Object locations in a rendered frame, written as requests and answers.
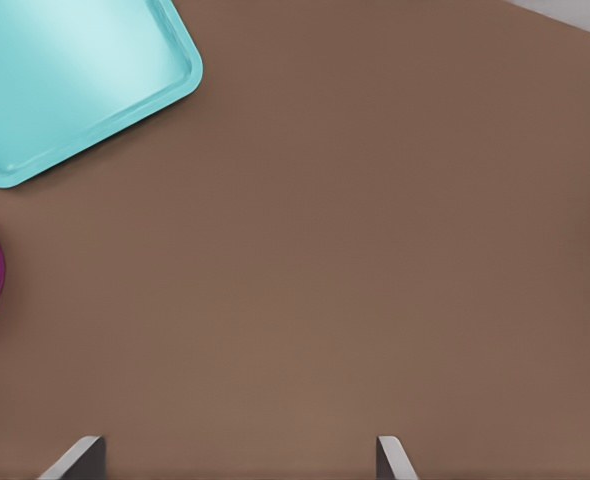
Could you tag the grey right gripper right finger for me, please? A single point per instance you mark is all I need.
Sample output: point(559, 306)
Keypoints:
point(392, 460)

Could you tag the turquoise rectangular tray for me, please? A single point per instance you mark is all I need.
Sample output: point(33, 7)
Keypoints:
point(70, 80)

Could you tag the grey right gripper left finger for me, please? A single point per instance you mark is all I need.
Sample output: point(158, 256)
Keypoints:
point(80, 460)

